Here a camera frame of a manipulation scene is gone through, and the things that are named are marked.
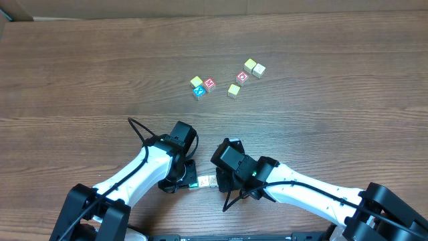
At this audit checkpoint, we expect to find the green A wooden block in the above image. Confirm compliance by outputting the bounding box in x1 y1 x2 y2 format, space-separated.
189 182 199 190

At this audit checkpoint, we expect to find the blue T wooden block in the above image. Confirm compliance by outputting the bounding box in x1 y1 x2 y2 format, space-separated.
197 175 210 188

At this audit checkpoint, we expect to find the W wooden block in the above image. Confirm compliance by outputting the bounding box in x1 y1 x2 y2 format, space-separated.
209 175 218 187

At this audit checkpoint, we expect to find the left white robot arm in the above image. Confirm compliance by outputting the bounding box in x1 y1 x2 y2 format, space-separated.
50 133 199 240

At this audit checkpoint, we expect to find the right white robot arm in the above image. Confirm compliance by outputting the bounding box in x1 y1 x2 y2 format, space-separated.
211 138 427 240

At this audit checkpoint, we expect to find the blue X wooden block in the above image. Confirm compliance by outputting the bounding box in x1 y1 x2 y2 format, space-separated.
193 86 206 100

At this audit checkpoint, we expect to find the yellow top wooden block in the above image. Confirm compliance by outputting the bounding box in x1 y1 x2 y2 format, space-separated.
191 76 203 89

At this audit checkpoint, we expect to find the yellow block with drawing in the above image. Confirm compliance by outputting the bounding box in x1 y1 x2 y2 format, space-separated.
227 84 241 98

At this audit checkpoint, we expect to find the red M wooden block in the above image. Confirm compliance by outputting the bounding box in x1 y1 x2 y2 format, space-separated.
203 78 217 93

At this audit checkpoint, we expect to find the red Q wooden block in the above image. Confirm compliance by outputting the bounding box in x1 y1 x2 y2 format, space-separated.
236 71 249 86

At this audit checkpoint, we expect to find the plain white wooden block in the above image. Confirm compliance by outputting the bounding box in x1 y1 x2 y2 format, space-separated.
252 63 265 78

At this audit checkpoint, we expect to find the far yellow top block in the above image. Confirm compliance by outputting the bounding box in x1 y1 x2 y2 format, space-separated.
243 58 257 74

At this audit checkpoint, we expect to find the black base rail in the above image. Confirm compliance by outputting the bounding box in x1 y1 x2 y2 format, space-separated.
148 231 332 241

